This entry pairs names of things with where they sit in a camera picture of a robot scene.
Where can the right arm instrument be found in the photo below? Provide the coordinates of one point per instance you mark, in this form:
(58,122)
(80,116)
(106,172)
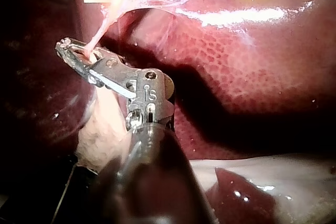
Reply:
(147,90)

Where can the right arm instrument jaw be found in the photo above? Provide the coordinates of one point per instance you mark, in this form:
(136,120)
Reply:
(74,64)
(78,44)

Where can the dark right arm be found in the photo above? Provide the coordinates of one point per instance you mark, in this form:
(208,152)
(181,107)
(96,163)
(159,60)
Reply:
(157,182)

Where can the thin tube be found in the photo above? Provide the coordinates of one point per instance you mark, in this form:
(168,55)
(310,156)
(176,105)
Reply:
(98,36)

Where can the dark red liver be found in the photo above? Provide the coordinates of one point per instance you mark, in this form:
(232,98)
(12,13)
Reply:
(236,77)

